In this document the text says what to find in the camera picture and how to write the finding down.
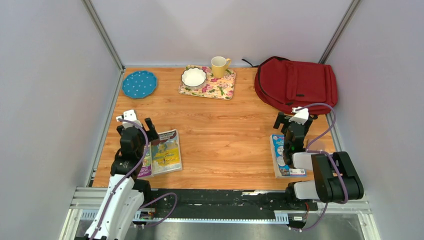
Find red backpack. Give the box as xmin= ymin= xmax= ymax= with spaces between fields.
xmin=254 ymin=56 xmax=339 ymax=114

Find yellow mug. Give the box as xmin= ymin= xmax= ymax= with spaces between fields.
xmin=210 ymin=56 xmax=232 ymax=79

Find floral serving tray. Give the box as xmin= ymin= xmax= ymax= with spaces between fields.
xmin=178 ymin=65 xmax=236 ymax=100

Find yellow illustrated paperback book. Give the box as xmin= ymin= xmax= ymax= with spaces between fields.
xmin=150 ymin=129 xmax=183 ymax=176

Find blue polka dot plate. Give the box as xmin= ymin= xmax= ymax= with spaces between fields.
xmin=121 ymin=70 xmax=158 ymax=99

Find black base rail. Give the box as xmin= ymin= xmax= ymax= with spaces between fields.
xmin=133 ymin=188 xmax=319 ymax=225

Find white scalloped bowl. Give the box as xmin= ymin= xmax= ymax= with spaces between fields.
xmin=181 ymin=67 xmax=207 ymax=88

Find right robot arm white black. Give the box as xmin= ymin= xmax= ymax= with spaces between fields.
xmin=269 ymin=112 xmax=364 ymax=210

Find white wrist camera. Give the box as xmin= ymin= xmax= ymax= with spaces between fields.
xmin=288 ymin=107 xmax=310 ymax=125
xmin=115 ymin=109 xmax=140 ymax=129

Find blue comic book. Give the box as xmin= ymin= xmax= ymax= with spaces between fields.
xmin=269 ymin=134 xmax=307 ymax=179

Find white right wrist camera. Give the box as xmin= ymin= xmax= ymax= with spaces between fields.
xmin=288 ymin=107 xmax=310 ymax=125

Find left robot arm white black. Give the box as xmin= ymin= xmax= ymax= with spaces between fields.
xmin=81 ymin=116 xmax=159 ymax=240

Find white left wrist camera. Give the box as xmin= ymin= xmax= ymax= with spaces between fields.
xmin=115 ymin=109 xmax=140 ymax=129

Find purple treehouse book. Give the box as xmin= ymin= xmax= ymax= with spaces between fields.
xmin=137 ymin=144 xmax=153 ymax=179

